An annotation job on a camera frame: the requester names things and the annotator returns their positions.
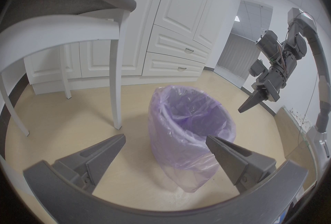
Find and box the purple plastic bag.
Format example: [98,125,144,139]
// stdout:
[148,85,236,193]

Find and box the white chair with grey cushions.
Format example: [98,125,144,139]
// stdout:
[0,0,137,137]

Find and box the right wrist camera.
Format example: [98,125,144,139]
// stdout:
[248,59,268,77]

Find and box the white trash bin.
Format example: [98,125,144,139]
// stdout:
[150,87,234,166]

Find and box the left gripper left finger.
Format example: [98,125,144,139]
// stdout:
[53,134,127,195]

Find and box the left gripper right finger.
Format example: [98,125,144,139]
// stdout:
[205,135,277,187]

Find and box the grey curtain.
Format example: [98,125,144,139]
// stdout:
[217,33,262,89]

